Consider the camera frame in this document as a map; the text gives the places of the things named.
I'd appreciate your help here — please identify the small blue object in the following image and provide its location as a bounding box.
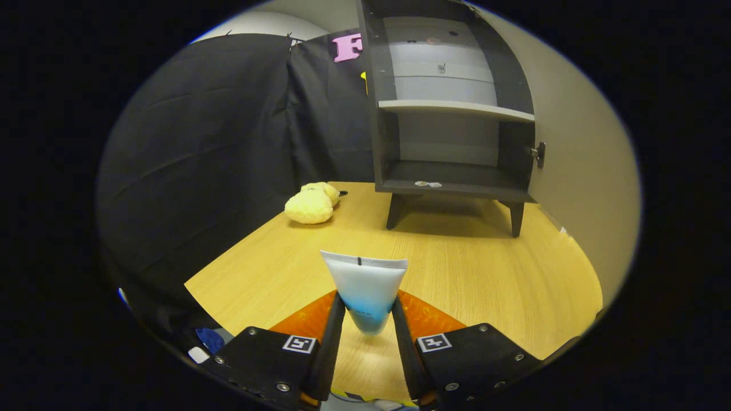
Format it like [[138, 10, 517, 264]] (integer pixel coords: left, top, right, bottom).
[[195, 327, 226, 356]]

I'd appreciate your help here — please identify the yellow plush toy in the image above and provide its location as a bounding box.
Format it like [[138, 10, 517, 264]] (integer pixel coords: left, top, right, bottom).
[[284, 182, 342, 225]]

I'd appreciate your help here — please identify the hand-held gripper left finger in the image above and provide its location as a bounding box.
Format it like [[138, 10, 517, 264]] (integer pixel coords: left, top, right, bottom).
[[203, 290, 347, 411]]

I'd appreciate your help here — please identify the white and blue tube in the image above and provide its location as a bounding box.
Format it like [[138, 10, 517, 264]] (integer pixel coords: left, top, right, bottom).
[[320, 250, 409, 336]]

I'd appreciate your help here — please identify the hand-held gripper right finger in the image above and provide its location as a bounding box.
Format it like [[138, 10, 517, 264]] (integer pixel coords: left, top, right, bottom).
[[391, 289, 544, 409]]

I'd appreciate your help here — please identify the beige cabinet door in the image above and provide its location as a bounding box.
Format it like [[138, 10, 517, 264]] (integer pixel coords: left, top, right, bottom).
[[474, 3, 641, 309]]

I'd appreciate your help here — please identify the black cabinet door hinge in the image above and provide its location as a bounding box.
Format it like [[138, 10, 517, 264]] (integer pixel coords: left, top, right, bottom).
[[524, 142, 547, 170]]

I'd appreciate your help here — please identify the black backdrop cloth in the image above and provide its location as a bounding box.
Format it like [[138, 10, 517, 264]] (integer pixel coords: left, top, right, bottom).
[[96, 31, 377, 343]]

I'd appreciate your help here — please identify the light grey cabinet shelf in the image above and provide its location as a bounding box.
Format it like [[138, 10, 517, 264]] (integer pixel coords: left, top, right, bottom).
[[378, 100, 536, 123]]

